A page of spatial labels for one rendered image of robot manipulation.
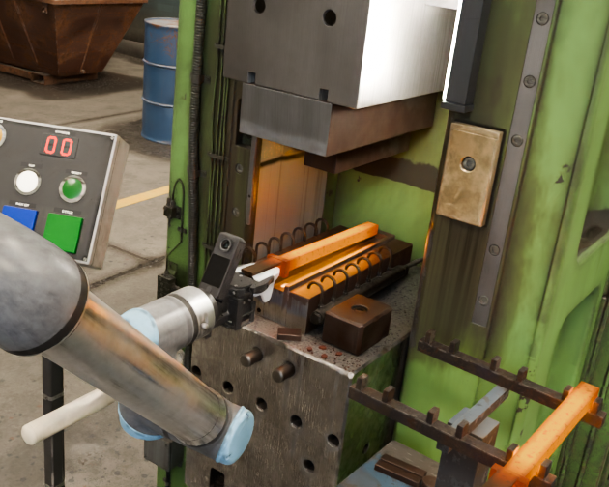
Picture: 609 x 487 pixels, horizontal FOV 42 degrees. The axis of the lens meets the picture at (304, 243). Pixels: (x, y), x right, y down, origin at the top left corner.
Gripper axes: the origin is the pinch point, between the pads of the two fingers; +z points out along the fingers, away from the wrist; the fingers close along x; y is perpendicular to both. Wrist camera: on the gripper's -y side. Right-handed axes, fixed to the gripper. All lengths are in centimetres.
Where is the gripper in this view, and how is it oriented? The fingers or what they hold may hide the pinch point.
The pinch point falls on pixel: (271, 266)
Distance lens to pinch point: 149.1
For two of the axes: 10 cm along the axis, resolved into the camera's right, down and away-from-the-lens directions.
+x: 8.1, 2.9, -5.1
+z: 5.8, -2.6, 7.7
